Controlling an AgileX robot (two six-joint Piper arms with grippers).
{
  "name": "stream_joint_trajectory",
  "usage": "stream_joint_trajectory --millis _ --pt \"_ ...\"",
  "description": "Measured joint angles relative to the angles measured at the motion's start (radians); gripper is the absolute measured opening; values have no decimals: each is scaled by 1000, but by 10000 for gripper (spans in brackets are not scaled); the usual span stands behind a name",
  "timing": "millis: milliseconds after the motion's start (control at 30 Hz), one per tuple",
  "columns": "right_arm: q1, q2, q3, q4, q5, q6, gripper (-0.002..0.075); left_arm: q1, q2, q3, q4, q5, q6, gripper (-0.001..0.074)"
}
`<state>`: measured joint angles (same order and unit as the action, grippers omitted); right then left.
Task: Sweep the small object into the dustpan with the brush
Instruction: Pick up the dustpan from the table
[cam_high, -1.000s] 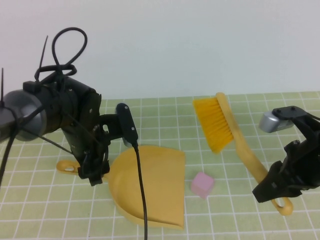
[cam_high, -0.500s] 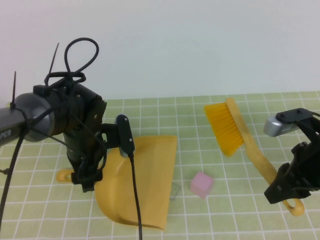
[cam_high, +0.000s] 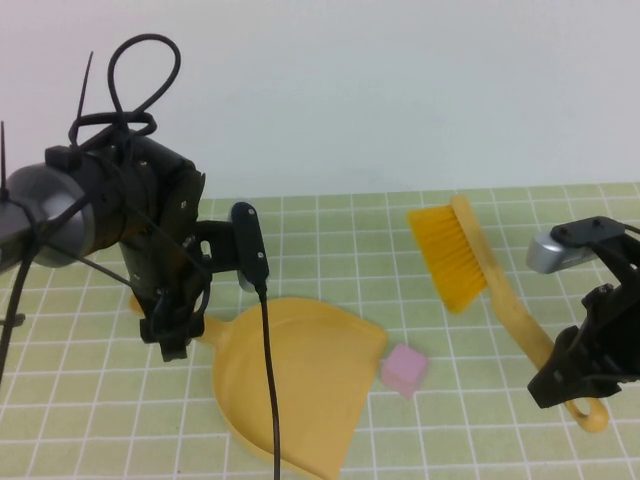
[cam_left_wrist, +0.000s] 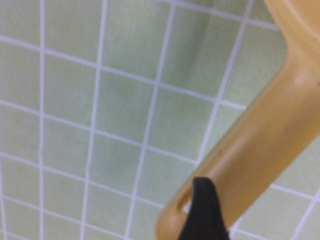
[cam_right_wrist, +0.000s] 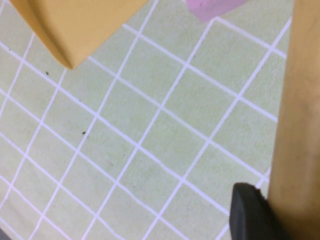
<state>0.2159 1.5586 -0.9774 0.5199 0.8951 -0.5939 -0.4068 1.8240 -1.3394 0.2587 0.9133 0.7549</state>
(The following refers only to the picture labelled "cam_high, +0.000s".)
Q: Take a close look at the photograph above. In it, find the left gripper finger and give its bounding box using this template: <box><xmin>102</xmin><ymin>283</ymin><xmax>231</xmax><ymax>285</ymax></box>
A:
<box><xmin>160</xmin><ymin>340</ymin><xmax>190</xmax><ymax>362</ymax></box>

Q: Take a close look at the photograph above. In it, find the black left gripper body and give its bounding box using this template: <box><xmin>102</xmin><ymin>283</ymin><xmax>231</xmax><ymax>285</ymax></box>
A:
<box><xmin>124</xmin><ymin>222</ymin><xmax>211</xmax><ymax>346</ymax></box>

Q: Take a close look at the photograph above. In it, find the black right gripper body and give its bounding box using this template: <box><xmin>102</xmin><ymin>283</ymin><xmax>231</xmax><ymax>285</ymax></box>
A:
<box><xmin>579</xmin><ymin>284</ymin><xmax>640</xmax><ymax>386</ymax></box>

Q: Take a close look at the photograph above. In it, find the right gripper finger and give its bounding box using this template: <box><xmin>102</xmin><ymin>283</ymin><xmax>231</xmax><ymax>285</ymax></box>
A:
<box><xmin>528</xmin><ymin>362</ymin><xmax>624</xmax><ymax>409</ymax></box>
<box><xmin>553</xmin><ymin>324</ymin><xmax>601</xmax><ymax>371</ymax></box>

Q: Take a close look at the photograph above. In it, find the yellow plastic dustpan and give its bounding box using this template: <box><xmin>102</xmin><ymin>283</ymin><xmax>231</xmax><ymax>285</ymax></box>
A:
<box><xmin>128</xmin><ymin>294</ymin><xmax>390</xmax><ymax>480</ymax></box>

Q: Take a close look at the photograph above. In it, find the yellow hand brush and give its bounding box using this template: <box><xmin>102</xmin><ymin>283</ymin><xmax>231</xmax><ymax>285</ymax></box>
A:
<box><xmin>407</xmin><ymin>194</ymin><xmax>610</xmax><ymax>434</ymax></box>

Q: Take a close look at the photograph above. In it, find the pink foam cube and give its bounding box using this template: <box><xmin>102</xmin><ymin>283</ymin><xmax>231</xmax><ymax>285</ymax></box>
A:
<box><xmin>381</xmin><ymin>342</ymin><xmax>430</xmax><ymax>400</ymax></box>

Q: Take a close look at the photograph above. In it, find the black zip tie on arm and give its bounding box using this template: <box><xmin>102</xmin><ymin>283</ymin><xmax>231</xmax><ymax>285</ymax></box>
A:
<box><xmin>0</xmin><ymin>122</ymin><xmax>86</xmax><ymax>261</ymax></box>

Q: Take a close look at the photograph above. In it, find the green checked table mat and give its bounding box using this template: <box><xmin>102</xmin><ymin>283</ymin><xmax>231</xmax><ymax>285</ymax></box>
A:
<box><xmin>0</xmin><ymin>183</ymin><xmax>640</xmax><ymax>480</ymax></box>

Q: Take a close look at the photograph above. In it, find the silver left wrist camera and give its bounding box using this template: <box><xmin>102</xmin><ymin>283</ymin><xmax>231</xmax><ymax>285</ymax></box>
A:
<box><xmin>238</xmin><ymin>272</ymin><xmax>271</xmax><ymax>294</ymax></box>

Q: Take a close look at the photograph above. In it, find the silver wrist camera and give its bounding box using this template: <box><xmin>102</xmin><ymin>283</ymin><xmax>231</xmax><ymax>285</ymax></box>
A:
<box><xmin>238</xmin><ymin>272</ymin><xmax>271</xmax><ymax>294</ymax></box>
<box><xmin>525</xmin><ymin>230</ymin><xmax>601</xmax><ymax>275</ymax></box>

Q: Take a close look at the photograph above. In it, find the black left camera cable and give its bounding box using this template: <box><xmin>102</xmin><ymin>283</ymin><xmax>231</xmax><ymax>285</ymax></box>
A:
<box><xmin>0</xmin><ymin>33</ymin><xmax>284</xmax><ymax>480</ymax></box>

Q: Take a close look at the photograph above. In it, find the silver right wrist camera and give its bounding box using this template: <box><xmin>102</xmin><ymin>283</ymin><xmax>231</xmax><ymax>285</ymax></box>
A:
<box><xmin>525</xmin><ymin>230</ymin><xmax>601</xmax><ymax>275</ymax></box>

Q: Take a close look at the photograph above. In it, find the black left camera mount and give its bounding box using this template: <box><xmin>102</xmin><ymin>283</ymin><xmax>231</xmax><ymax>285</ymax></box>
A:
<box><xmin>192</xmin><ymin>202</ymin><xmax>271</xmax><ymax>291</ymax></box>

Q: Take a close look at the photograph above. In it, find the black zip tie on cable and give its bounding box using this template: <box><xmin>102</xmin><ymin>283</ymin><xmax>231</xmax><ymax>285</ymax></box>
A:
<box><xmin>69</xmin><ymin>51</ymin><xmax>95</xmax><ymax>146</ymax></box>

